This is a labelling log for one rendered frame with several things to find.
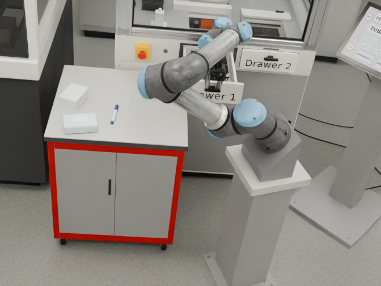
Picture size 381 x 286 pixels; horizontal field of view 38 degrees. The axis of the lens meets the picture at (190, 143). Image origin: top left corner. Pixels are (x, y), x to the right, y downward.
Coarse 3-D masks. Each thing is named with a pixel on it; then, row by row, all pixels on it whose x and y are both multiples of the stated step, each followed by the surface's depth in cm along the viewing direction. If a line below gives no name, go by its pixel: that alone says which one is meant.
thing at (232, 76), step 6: (186, 48) 281; (192, 48) 281; (198, 48) 281; (186, 54) 283; (228, 54) 284; (228, 60) 286; (228, 66) 282; (234, 66) 271; (228, 72) 278; (234, 72) 267; (228, 78) 273; (234, 78) 263
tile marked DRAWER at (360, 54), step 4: (356, 52) 273; (360, 52) 272; (364, 52) 271; (356, 56) 273; (360, 56) 272; (364, 56) 271; (368, 56) 270; (372, 56) 269; (364, 60) 270; (368, 60) 270; (372, 60) 268
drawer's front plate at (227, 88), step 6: (198, 84) 252; (204, 84) 253; (210, 84) 253; (216, 84) 253; (222, 84) 253; (228, 84) 253; (234, 84) 253; (240, 84) 253; (198, 90) 255; (222, 90) 255; (228, 90) 255; (234, 90) 255; (240, 90) 255; (228, 96) 257; (234, 96) 257; (240, 96) 257; (216, 102) 259; (222, 102) 259; (228, 102) 259; (234, 102) 259
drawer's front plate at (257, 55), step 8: (248, 56) 281; (256, 56) 281; (264, 56) 281; (280, 56) 281; (288, 56) 281; (296, 56) 281; (240, 64) 284; (248, 64) 284; (256, 64) 284; (272, 64) 284; (288, 64) 284; (296, 64) 284; (288, 72) 287
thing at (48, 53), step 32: (32, 0) 236; (64, 0) 317; (32, 32) 246; (64, 32) 338; (0, 64) 254; (32, 64) 254; (64, 64) 347; (0, 96) 273; (32, 96) 274; (0, 128) 286; (32, 128) 286; (0, 160) 299; (32, 160) 300
